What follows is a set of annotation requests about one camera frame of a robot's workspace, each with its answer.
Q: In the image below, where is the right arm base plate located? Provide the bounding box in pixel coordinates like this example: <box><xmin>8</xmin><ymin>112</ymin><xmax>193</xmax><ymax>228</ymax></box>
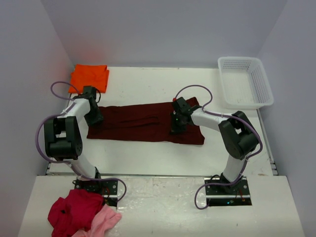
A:
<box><xmin>205</xmin><ymin>177</ymin><xmax>252</xmax><ymax>207</ymax></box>

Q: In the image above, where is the dark red t-shirt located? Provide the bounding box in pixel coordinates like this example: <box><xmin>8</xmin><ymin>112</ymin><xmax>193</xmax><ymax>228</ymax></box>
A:
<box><xmin>87</xmin><ymin>102</ymin><xmax>204</xmax><ymax>145</ymax></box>

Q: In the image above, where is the orange folded t-shirt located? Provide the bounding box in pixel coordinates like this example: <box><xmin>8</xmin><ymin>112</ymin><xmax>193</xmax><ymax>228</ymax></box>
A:
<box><xmin>68</xmin><ymin>64</ymin><xmax>110</xmax><ymax>93</ymax></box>

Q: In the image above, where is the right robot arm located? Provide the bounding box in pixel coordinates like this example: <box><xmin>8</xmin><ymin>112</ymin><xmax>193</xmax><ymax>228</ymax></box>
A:
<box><xmin>171</xmin><ymin>97</ymin><xmax>260</xmax><ymax>189</ymax></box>

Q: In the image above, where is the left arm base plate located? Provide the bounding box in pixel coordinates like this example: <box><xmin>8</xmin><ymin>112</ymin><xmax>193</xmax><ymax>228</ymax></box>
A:
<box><xmin>72</xmin><ymin>179</ymin><xmax>119</xmax><ymax>207</ymax></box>

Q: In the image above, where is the crimson crumpled t-shirt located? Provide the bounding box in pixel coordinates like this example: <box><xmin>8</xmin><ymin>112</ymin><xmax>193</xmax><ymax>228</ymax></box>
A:
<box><xmin>47</xmin><ymin>189</ymin><xmax>104</xmax><ymax>237</ymax></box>

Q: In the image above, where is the pink crumpled t-shirt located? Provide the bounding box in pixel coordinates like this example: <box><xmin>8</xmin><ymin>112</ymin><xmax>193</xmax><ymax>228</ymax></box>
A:
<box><xmin>73</xmin><ymin>204</ymin><xmax>122</xmax><ymax>237</ymax></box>

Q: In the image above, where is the white plastic basket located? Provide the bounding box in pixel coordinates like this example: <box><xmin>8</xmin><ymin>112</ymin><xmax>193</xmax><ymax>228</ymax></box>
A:
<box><xmin>218</xmin><ymin>56</ymin><xmax>274</xmax><ymax>110</ymax></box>

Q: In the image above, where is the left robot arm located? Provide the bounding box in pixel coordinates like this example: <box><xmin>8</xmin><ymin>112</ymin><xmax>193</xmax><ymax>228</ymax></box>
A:
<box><xmin>43</xmin><ymin>86</ymin><xmax>104</xmax><ymax>182</ymax></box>

